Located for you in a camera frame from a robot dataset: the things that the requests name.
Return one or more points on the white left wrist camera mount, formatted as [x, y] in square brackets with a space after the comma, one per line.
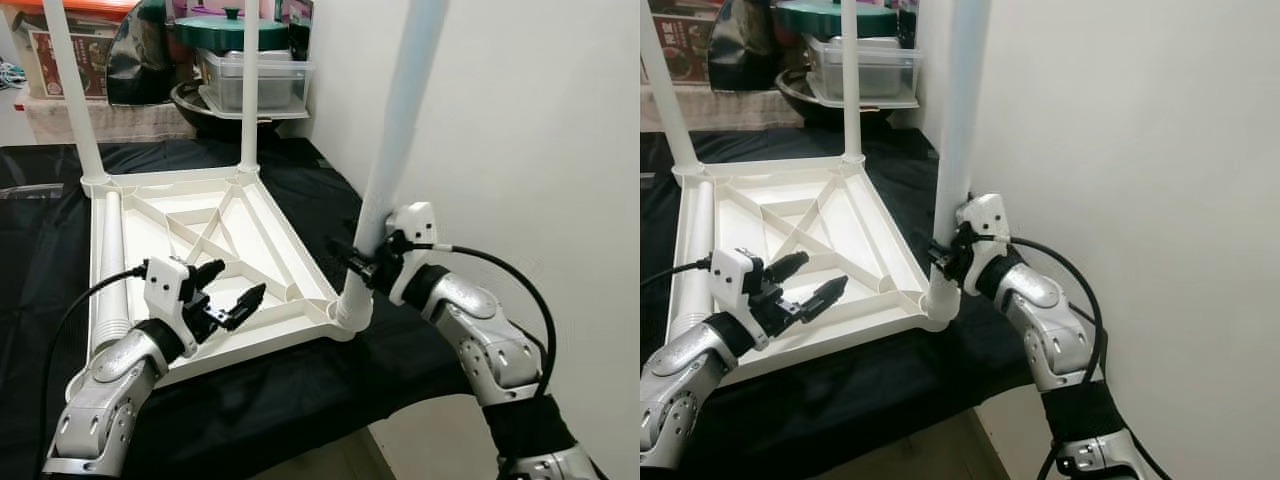
[165, 285]
[735, 275]

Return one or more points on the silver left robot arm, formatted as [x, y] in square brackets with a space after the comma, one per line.
[100, 400]
[680, 380]

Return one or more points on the clear plastic container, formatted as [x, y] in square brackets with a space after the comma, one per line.
[285, 85]
[895, 75]

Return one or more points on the pink storage box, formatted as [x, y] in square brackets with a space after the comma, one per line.
[200, 6]

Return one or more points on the orange lid storage box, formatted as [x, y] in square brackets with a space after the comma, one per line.
[690, 50]
[95, 70]

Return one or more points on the white plastic tabletop panel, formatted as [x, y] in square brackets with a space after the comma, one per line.
[850, 270]
[270, 290]

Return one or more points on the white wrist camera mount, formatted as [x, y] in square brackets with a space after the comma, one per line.
[988, 215]
[165, 285]
[735, 275]
[415, 225]

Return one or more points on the crumpled clear tape strip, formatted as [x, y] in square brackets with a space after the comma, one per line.
[25, 190]

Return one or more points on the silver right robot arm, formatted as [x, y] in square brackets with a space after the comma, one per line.
[490, 340]
[1040, 320]

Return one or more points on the black wok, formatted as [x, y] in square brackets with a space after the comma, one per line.
[800, 100]
[195, 115]

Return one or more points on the black table cloth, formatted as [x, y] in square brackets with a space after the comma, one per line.
[300, 400]
[900, 390]

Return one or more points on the green pot lid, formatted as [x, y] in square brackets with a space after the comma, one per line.
[215, 35]
[810, 20]

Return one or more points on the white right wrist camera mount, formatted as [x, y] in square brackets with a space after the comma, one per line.
[988, 215]
[415, 225]

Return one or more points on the beige cloth covered bench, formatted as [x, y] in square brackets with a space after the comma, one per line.
[140, 122]
[745, 110]

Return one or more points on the black bag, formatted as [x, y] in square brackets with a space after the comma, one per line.
[140, 60]
[745, 45]

